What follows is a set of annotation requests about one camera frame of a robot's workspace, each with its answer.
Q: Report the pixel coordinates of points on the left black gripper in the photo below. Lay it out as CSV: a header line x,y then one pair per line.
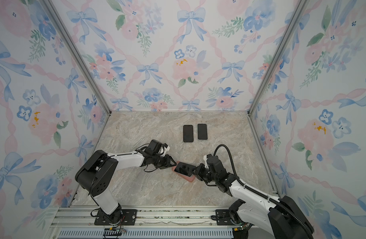
x,y
167,163

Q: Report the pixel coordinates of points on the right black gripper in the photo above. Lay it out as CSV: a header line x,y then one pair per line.
x,y
200,169

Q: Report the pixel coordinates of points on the black phone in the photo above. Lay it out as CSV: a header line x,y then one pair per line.
x,y
185,169

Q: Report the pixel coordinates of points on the black phone case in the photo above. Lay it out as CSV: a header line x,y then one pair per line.
x,y
188,133

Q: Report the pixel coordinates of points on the pink phone case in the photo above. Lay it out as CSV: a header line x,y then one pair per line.
x,y
189,179

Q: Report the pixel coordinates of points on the light blue phone case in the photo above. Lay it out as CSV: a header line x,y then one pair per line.
x,y
202,131

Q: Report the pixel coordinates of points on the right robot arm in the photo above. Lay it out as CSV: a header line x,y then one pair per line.
x,y
280,217

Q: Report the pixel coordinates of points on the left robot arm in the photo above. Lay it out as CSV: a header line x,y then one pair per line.
x,y
96,174

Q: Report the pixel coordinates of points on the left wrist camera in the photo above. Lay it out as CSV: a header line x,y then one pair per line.
x,y
157,148

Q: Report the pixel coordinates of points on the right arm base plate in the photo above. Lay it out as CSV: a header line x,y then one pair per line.
x,y
223,217

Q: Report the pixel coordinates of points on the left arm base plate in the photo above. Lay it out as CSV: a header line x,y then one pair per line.
x,y
124,217

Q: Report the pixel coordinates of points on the aluminium rail frame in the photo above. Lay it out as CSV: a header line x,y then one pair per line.
x,y
189,211

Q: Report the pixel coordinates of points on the left aluminium corner post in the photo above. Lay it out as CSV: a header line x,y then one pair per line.
x,y
76,56

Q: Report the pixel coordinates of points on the aluminium corner post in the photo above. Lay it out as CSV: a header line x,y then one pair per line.
x,y
76,56
281,48

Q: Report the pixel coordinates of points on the right aluminium corner post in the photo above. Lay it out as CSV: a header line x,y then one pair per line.
x,y
281,48

